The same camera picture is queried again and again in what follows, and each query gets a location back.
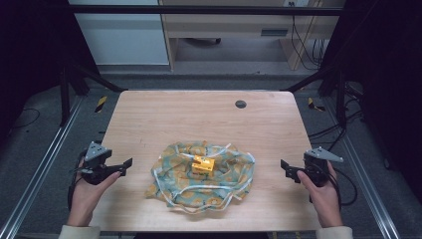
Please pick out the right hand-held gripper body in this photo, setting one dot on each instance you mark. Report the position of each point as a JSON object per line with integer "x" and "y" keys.
{"x": 316, "y": 171}

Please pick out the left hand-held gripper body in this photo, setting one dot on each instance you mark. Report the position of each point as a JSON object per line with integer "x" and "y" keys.
{"x": 96, "y": 171}

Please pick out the teal orange-print cloth bag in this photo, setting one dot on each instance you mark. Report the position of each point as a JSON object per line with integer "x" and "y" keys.
{"x": 179, "y": 186}

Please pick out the yellow block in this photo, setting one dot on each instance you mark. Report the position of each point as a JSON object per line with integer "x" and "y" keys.
{"x": 203, "y": 165}

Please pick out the person's right hand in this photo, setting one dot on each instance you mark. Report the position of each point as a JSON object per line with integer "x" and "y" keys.
{"x": 326, "y": 202}

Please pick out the person's left hand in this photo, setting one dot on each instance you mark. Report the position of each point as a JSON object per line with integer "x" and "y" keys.
{"x": 84, "y": 202}

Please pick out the black metal stand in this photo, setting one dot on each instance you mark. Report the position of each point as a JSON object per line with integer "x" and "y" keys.
{"x": 341, "y": 99}
{"x": 65, "y": 99}

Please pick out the grey table grommet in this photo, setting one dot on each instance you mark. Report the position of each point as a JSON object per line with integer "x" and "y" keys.
{"x": 240, "y": 104}

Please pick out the white cabinet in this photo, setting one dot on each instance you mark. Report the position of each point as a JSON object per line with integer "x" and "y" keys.
{"x": 122, "y": 40}

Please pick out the light wooden desk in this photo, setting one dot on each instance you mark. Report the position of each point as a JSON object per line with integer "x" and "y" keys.
{"x": 229, "y": 25}

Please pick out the aluminium floor rail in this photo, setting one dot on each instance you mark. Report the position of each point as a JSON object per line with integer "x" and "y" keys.
{"x": 40, "y": 172}
{"x": 365, "y": 179}

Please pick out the black horizontal frame bar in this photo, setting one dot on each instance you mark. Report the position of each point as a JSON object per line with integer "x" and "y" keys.
{"x": 199, "y": 10}

